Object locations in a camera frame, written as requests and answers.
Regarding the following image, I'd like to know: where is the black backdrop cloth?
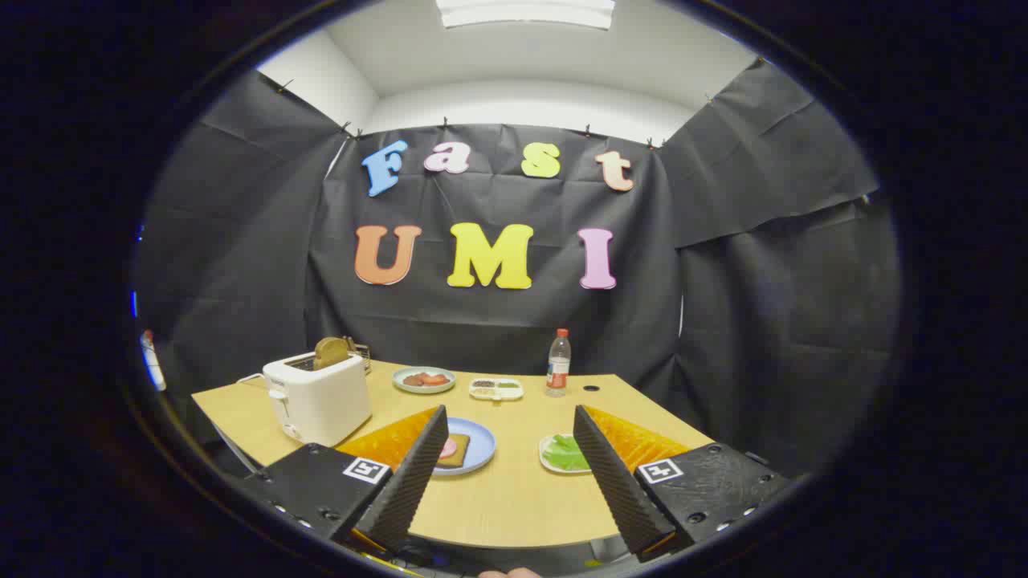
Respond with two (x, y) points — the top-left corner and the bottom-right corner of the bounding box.
(133, 60), (904, 482)

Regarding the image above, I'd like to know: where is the square tan bread slice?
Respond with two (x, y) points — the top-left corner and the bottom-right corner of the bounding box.
(438, 433), (472, 469)

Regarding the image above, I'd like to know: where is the green lettuce leaf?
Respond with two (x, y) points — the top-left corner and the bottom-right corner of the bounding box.
(544, 435), (591, 472)

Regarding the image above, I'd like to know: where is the blue plate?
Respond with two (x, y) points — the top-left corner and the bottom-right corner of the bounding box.
(431, 417), (497, 477)

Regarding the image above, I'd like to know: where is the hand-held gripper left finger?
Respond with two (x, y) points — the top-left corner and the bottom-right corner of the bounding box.
(239, 404), (451, 563)

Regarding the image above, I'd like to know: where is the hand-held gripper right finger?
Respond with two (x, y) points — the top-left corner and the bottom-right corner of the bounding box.
(572, 404), (798, 563)

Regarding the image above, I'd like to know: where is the pale green plate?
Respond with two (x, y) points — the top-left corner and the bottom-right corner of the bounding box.
(392, 366), (456, 394)

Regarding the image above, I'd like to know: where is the small white square plate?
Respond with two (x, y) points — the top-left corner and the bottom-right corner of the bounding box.
(538, 433), (593, 474)

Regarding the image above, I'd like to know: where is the white toaster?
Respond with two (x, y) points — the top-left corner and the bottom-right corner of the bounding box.
(261, 352), (374, 448)

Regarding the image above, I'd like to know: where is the ceiling light panel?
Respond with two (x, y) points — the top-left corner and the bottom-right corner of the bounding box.
(435, 0), (617, 31)

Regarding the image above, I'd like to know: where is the clear plastic water bottle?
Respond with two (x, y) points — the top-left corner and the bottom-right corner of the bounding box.
(546, 328), (572, 398)

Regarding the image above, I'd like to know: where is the white divided seasoning dish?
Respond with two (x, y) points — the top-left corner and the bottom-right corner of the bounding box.
(469, 377), (524, 401)

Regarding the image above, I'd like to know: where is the toasted brown bread slice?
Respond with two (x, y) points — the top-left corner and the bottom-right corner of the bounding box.
(313, 336), (351, 371)

